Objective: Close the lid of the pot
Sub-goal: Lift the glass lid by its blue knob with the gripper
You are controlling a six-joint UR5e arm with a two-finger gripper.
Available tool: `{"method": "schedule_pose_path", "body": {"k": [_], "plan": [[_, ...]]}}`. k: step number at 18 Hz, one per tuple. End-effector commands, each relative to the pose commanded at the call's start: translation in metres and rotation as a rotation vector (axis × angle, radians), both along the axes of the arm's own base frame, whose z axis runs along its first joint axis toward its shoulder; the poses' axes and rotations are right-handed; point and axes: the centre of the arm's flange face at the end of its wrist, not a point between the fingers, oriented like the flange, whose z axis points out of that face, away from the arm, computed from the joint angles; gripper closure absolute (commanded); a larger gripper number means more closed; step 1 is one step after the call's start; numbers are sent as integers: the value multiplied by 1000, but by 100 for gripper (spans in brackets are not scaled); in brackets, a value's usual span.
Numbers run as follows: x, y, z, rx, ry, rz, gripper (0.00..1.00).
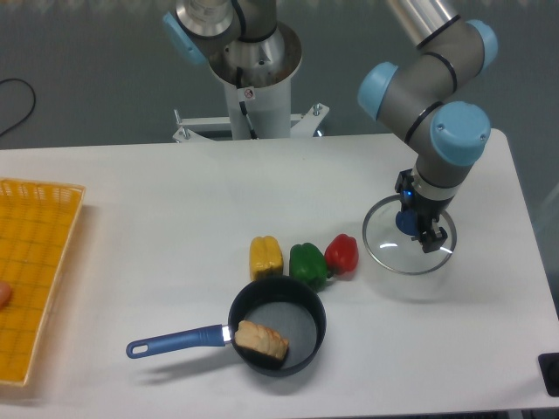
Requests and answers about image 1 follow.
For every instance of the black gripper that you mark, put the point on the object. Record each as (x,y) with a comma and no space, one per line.
(421,207)

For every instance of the glass pot lid blue knob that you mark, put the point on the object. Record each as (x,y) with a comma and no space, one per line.
(394,250)

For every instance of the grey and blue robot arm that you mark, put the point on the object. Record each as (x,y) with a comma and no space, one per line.
(414,103)

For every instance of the red bell pepper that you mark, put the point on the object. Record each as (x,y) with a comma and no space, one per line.
(342,255)

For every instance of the green bell pepper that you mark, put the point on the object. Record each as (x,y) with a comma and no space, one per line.
(308,265)

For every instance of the yellow bell pepper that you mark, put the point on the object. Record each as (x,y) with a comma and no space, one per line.
(265,258)

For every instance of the black device at table edge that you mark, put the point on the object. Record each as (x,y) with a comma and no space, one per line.
(549,366)

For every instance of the bread loaf piece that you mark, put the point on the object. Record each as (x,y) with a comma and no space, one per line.
(261,339)

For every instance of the yellow woven basket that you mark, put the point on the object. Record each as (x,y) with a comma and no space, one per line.
(37,223)

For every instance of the dark pot with blue handle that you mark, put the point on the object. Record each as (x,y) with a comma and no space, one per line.
(189,347)

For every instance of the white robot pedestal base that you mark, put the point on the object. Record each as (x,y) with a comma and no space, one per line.
(257,82)

